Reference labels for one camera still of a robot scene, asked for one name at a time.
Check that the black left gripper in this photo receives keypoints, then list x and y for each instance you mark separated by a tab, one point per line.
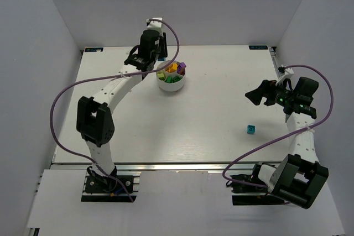
165	45

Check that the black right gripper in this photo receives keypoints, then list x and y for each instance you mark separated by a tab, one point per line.
270	94

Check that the orange rectangular lego brick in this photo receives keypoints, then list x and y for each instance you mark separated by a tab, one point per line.
172	68

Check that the lime square lego brick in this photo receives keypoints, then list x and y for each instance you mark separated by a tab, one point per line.
161	76

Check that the dark green curved lego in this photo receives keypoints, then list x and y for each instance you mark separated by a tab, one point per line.
169	79

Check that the green sloped lego brick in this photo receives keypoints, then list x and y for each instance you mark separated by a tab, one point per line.
176	79

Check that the small teal lego brick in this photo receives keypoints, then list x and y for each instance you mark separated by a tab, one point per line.
251	129

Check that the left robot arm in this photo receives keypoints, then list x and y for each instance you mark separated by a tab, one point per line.
94	114

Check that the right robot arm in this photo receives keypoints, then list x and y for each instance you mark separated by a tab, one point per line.
299	178

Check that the white round divided container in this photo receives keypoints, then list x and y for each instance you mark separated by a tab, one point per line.
170	87

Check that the blue label right corner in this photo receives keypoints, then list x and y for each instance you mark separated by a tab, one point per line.
258	47

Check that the blue label corner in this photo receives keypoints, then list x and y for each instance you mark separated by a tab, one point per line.
258	47
93	50

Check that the blue label left corner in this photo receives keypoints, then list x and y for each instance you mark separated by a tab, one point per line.
93	50

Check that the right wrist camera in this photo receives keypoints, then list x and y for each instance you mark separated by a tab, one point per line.
285	73

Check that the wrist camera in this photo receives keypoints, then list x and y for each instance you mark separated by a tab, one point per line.
155	24
285	73

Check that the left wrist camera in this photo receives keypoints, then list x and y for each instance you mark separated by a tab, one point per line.
155	24

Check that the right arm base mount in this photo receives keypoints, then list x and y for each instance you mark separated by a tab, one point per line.
247	195

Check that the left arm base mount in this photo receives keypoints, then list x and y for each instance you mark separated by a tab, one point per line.
99	188

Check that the aluminium front rail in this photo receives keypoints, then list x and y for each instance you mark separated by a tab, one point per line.
181	166

